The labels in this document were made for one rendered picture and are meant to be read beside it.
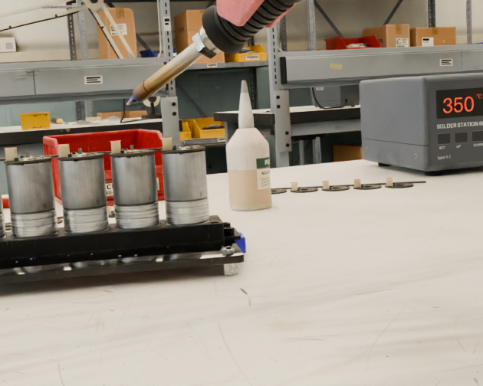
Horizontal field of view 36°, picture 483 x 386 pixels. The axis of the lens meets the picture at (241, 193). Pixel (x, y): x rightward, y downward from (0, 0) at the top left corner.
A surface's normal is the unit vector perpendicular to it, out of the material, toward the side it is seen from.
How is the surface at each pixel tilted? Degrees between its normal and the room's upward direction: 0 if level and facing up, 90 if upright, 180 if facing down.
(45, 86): 90
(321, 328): 0
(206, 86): 90
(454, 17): 90
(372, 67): 90
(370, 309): 0
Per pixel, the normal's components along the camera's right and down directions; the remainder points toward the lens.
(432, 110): 0.24, 0.11
